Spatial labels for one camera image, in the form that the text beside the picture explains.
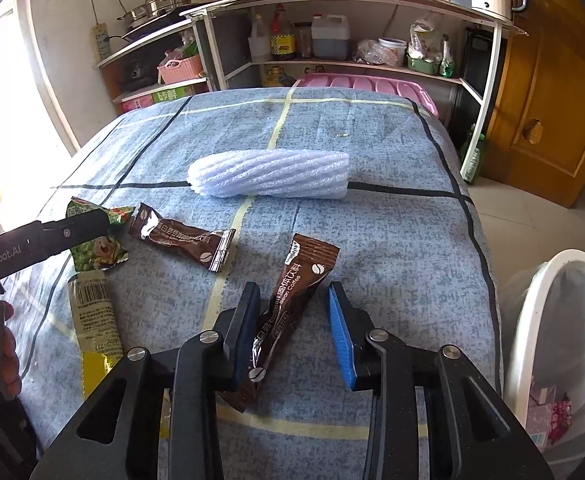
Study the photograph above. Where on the green snack packet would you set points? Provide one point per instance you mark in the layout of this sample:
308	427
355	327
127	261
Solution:
97	252

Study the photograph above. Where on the green glass bottle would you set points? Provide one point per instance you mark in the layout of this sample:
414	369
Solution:
472	160

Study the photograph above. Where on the green printed pouch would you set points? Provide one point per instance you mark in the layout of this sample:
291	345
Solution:
447	60

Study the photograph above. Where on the beige printed snack packet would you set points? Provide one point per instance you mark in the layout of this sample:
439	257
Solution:
92	320

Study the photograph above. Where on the green cardboard box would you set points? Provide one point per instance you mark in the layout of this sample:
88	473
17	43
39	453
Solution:
172	95

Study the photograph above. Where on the beige power strip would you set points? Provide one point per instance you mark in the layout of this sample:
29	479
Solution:
101	44

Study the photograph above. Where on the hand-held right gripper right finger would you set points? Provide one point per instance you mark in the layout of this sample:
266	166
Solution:
342	340

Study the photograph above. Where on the white foam net sleeve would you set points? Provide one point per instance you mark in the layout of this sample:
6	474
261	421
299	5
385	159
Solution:
272	172

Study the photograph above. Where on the red cap sauce bottle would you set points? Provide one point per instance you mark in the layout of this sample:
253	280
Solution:
283	40

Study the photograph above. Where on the green bowl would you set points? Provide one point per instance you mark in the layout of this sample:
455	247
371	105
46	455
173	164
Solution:
422	65

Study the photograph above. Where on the white round bin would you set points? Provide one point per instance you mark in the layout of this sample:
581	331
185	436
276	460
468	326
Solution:
532	310

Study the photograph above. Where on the white shelf unit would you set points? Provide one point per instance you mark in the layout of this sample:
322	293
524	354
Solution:
222	45

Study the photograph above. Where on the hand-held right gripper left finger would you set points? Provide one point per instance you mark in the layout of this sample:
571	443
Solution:
242	355

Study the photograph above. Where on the yellow oil bottle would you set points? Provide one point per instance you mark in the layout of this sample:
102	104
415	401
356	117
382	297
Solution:
278	77

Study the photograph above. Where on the pink storage box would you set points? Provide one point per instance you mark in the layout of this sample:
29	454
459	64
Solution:
362	85

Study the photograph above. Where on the pink plastic basket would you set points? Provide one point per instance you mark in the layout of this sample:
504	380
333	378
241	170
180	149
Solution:
180	70

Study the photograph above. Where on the white plastic bottle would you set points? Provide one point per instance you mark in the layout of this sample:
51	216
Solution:
260	45

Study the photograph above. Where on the crumpled clear plastic bag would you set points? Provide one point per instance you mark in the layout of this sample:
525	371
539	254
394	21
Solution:
367	52

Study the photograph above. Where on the steel steamer pot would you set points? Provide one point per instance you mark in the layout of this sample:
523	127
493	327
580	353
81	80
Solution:
168	1

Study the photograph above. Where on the wooden door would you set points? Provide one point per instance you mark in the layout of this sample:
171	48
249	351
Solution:
547	85

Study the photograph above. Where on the white lidded jar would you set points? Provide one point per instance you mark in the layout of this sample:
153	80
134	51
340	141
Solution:
392	52

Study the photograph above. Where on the black gas stove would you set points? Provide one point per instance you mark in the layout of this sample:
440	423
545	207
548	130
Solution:
140	75

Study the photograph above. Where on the white printed bag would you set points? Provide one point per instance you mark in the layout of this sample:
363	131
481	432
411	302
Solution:
426	35

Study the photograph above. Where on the window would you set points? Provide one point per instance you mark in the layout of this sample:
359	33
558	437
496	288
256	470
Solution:
22	110

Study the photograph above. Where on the black induction cooker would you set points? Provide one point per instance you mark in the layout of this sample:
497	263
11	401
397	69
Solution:
157	27

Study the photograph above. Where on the steel pan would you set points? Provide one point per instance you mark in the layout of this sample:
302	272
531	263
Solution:
135	14

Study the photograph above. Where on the black folded panel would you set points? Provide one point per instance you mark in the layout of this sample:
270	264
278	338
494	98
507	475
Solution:
477	70

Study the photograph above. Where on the metal edged side rack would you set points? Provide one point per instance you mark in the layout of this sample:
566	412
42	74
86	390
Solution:
142	44

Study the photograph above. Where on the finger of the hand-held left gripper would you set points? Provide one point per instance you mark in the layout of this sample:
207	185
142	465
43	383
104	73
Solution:
72	232

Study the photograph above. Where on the brown coffee sachet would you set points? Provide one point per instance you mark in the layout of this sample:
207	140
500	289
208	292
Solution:
292	285
182	237

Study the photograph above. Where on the dark liquid jug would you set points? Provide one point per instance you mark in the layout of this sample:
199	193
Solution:
330	40

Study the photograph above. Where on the pink cardboard box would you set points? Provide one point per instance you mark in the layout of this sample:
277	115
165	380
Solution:
137	105

